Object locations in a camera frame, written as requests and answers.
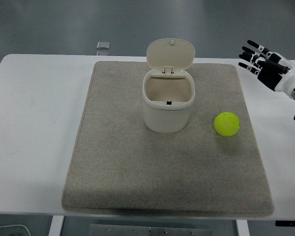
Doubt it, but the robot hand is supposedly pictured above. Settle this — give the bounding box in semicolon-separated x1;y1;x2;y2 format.
238;40;295;93

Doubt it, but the yellow-green tennis ball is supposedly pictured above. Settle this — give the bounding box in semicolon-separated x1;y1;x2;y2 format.
213;112;241;137

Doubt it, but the cream lidded plastic box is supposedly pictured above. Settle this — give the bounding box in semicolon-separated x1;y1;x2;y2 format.
142;38;196;134

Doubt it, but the grey-beige fabric mat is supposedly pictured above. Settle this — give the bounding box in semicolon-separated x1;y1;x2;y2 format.
61;60;275;217

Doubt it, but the black table control panel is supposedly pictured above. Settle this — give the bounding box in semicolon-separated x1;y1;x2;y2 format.
275;220;295;227

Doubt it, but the white table leg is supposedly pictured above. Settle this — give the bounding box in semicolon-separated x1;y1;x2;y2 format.
235;219;249;236
48;215;65;236

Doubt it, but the grey metal plate with screws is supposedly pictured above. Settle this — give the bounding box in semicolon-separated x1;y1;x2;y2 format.
88;224;213;236

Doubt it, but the white cable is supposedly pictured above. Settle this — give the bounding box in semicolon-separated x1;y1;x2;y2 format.
0;224;31;236

